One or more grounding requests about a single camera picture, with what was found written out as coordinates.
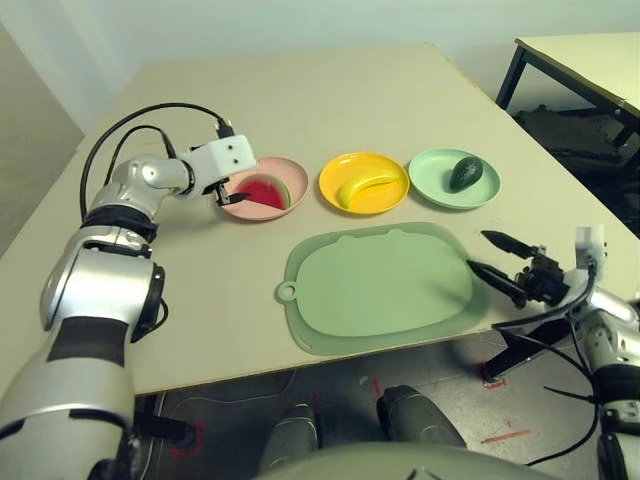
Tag black table leg frame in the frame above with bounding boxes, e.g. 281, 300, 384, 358
482, 319, 591, 384
134, 394, 199, 449

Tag grey left robot leg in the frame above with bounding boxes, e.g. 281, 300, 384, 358
259, 403, 321, 466

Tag green cutting board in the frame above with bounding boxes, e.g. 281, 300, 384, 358
275, 221, 494, 355

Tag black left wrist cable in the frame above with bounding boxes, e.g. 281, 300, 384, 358
79, 102, 235, 221

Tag mint green round plate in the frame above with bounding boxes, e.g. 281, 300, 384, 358
408, 147, 502, 210

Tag pink round plate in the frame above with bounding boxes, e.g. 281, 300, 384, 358
218, 155, 309, 222

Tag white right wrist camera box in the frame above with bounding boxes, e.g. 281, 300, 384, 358
562, 224, 607, 305

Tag dark green avocado toy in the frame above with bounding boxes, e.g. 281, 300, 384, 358
448, 155, 484, 192

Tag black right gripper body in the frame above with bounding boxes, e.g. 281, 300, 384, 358
513, 244, 569, 305

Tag yellow banana toy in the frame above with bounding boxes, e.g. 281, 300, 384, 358
337, 169, 401, 210

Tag side table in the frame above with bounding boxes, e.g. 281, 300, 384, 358
495, 32, 640, 149

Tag black foam floor mat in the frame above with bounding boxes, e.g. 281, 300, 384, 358
514, 104, 631, 169

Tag watermelon slice toy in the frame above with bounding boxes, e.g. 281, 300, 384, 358
234, 173, 294, 210

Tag grey robot leg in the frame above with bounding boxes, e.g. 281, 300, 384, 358
375, 384, 466, 449
259, 403, 321, 466

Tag grey right robot leg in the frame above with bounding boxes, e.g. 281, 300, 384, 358
375, 384, 466, 449

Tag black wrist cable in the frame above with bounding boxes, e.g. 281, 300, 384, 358
79, 102, 235, 221
492, 269, 601, 466

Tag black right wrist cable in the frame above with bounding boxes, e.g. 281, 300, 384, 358
492, 269, 601, 466

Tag grey robot torso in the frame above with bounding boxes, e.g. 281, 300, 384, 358
254, 442, 551, 480

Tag yellow round plate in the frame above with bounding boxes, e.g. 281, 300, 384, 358
318, 152, 411, 215

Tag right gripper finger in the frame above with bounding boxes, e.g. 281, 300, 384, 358
464, 258, 526, 307
480, 229, 539, 260

